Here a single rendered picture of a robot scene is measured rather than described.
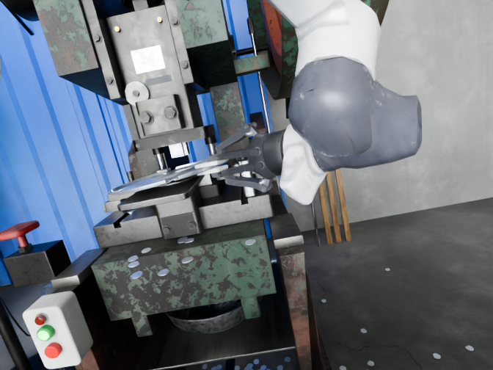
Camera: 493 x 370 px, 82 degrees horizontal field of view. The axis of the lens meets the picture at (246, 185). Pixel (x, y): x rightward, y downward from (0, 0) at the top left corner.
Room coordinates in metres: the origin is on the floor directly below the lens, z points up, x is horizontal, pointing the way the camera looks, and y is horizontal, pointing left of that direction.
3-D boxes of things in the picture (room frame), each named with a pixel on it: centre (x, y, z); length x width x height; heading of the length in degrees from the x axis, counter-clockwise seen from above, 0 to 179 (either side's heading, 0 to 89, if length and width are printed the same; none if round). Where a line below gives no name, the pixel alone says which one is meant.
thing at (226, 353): (0.82, 0.16, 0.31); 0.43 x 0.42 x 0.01; 87
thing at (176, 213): (0.64, 0.17, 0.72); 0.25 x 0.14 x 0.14; 177
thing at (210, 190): (0.82, 0.16, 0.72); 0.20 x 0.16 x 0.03; 87
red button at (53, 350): (0.47, 0.42, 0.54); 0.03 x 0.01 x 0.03; 87
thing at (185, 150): (0.80, 0.17, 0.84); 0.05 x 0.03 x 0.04; 87
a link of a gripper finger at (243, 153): (0.54, 0.00, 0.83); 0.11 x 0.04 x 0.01; 49
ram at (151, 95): (0.77, 0.17, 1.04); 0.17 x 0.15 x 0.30; 177
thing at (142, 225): (0.81, 0.17, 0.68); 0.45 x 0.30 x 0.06; 87
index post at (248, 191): (0.68, 0.00, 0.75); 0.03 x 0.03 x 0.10; 87
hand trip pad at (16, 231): (0.60, 0.51, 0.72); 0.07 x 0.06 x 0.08; 177
